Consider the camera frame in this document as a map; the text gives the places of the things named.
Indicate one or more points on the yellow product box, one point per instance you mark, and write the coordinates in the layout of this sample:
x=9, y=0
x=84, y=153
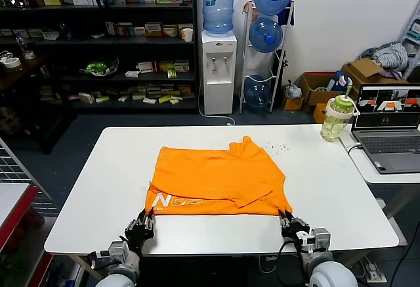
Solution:
x=52, y=0

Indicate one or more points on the small orange cardboard box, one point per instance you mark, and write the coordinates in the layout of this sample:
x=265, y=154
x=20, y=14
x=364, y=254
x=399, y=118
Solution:
x=292, y=103

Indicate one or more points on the black shelf unit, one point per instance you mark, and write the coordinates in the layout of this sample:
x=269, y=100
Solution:
x=98, y=47

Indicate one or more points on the white tape roll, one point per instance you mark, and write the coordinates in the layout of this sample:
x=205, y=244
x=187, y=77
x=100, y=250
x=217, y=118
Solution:
x=12, y=63

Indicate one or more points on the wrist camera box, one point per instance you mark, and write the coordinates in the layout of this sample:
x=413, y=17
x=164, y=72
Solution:
x=321, y=238
x=118, y=251

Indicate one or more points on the scattered small crumbs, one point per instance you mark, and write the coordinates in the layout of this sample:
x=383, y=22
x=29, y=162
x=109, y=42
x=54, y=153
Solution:
x=277, y=147

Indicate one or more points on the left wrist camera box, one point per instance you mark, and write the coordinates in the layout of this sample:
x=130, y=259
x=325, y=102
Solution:
x=118, y=251

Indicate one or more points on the small yellow cardboard box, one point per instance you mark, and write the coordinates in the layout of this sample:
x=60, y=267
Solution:
x=320, y=113

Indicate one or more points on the clear plastic bottle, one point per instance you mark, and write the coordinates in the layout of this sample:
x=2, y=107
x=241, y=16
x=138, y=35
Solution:
x=25, y=49

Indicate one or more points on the large cardboard box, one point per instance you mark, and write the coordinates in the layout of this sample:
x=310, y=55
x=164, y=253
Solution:
x=364, y=68

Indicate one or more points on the white power strip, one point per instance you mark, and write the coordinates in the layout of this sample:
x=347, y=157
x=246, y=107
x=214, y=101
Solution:
x=374, y=270

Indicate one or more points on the dark blue bottle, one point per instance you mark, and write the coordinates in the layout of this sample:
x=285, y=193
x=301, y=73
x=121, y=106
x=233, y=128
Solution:
x=65, y=31

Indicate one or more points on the grey laptop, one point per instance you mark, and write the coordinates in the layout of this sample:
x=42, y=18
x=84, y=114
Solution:
x=387, y=145

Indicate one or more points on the white side table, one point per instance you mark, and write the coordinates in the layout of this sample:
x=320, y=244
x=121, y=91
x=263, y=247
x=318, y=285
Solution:
x=367, y=172

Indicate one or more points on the blue water jug with label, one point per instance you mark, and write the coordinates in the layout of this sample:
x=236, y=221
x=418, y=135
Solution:
x=218, y=8

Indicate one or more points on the pile of striped clothes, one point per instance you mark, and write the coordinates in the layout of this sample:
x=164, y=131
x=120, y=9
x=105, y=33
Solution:
x=390, y=55

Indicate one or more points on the bowl with green fruit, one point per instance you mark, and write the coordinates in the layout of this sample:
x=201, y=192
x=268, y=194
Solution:
x=98, y=68

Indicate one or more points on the green lidded water bottle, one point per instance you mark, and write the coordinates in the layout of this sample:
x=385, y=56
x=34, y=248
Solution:
x=334, y=119

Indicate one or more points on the white paper cup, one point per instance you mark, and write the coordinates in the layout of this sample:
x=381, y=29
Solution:
x=187, y=35

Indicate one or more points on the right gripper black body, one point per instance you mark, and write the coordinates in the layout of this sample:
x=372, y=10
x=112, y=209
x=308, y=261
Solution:
x=290, y=237

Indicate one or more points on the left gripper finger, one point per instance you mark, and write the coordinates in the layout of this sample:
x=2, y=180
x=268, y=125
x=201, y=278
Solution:
x=150, y=224
x=137, y=224

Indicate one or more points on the orange t-shirt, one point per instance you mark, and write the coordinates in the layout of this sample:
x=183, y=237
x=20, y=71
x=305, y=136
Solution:
x=216, y=182

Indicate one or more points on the white and red product box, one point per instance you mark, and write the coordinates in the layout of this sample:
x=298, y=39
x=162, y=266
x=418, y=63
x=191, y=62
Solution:
x=146, y=67

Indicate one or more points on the open cardboard box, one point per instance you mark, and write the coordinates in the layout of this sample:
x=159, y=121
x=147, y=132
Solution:
x=315, y=98

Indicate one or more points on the dark low table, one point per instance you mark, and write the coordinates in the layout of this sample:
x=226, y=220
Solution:
x=36, y=109

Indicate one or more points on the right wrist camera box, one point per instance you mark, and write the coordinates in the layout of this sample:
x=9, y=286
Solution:
x=321, y=238

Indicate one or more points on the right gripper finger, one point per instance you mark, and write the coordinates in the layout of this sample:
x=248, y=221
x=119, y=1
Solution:
x=285, y=224
x=299, y=225

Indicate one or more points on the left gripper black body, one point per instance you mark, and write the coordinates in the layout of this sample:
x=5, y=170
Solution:
x=139, y=239

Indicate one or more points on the white water dispenser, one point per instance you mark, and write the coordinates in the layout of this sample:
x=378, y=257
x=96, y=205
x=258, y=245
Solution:
x=218, y=77

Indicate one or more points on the grey plastic bag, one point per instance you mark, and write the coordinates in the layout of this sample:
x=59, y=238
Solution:
x=292, y=90

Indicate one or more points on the blue and white bag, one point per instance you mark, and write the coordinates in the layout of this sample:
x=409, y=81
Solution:
x=338, y=81

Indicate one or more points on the tan hanging cloth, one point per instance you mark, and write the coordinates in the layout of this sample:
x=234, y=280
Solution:
x=247, y=6

